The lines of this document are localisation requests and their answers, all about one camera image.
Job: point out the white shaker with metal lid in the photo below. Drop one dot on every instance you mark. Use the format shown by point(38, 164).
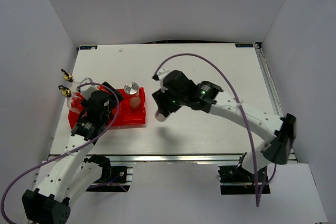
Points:
point(159, 116)

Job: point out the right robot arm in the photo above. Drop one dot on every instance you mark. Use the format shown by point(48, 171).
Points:
point(277, 132)

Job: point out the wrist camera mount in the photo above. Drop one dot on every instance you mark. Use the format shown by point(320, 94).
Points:
point(159, 76)
point(87, 90)

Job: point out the red-capped brown sauce bottle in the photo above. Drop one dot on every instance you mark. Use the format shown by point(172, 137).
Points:
point(102, 88)

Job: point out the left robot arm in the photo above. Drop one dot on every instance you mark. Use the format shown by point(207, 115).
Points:
point(73, 173)

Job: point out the clear glass oil bottle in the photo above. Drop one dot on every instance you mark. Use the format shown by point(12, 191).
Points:
point(70, 79)

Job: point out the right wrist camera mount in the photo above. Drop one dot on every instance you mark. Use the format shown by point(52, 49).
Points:
point(159, 76)

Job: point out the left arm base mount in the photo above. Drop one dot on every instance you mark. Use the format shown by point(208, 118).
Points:
point(113, 179)

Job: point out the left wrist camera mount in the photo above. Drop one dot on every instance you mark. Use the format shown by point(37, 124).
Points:
point(87, 90)

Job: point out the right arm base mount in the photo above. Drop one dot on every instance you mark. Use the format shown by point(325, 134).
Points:
point(236, 181)

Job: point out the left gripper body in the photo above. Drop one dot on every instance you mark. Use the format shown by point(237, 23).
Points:
point(112, 102)

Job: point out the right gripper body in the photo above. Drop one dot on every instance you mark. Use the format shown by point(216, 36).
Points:
point(172, 102)

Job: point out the clear jar with metal lid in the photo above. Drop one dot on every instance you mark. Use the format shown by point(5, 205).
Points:
point(132, 91)

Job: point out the red plastic organizer tray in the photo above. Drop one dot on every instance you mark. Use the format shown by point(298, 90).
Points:
point(127, 116)

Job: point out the aluminium table rail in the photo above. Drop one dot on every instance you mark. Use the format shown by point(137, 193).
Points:
point(270, 85)

